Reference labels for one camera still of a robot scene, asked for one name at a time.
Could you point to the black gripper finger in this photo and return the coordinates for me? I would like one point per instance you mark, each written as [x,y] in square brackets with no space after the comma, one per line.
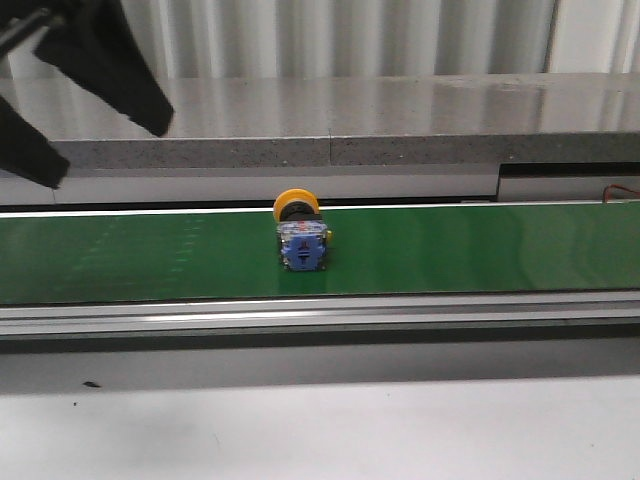
[92,44]
[27,153]

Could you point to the yellow push button switch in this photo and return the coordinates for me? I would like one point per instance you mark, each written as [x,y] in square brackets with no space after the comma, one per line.
[302,234]

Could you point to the grey granite counter slab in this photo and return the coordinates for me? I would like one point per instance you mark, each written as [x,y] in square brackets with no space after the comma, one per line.
[338,122]

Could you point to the green conveyor belt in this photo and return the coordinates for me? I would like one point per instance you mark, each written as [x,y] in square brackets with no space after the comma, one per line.
[64,259]

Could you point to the aluminium conveyor frame rail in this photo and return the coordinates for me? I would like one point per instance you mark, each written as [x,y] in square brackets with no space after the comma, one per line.
[324,314]

